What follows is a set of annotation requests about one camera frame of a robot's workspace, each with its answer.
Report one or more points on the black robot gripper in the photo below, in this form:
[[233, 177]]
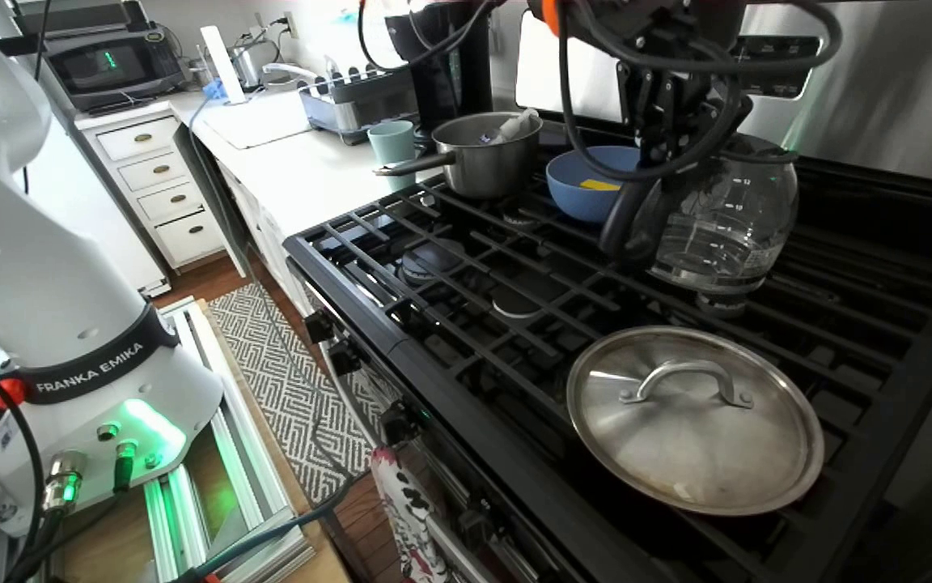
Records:
[[679, 76]]

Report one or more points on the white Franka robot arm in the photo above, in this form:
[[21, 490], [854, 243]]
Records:
[[24, 248]]

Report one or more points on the small yellow item in bowl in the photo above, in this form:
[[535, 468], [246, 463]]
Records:
[[599, 186]]

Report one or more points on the blue bowl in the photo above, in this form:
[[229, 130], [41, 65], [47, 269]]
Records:
[[567, 192]]

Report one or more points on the black drip coffee maker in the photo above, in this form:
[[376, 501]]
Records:
[[450, 76]]

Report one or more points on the black and steel gas stove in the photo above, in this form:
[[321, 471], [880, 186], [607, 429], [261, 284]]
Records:
[[466, 281]]

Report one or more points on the light blue plastic cup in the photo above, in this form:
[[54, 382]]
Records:
[[389, 145]]

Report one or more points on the steel pan lid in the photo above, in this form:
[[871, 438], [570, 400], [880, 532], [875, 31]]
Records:
[[694, 432]]

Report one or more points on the dark countertop appliance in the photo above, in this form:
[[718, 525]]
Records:
[[353, 103]]

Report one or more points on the black stove knob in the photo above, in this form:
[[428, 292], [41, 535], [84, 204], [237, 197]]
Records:
[[321, 325], [345, 359]]

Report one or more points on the small silver container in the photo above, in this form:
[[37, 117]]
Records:
[[246, 65]]

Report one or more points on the white upright bottle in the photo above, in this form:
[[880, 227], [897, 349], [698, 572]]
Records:
[[221, 65]]

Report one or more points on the grey patterned floor rug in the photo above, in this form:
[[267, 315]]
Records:
[[293, 400]]

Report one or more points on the white drawer cabinet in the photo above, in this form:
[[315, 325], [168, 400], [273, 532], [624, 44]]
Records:
[[158, 182]]

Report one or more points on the black toaster oven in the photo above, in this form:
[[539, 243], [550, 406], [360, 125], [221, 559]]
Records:
[[110, 65]]

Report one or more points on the aluminium robot stand frame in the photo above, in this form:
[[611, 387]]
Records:
[[250, 507]]

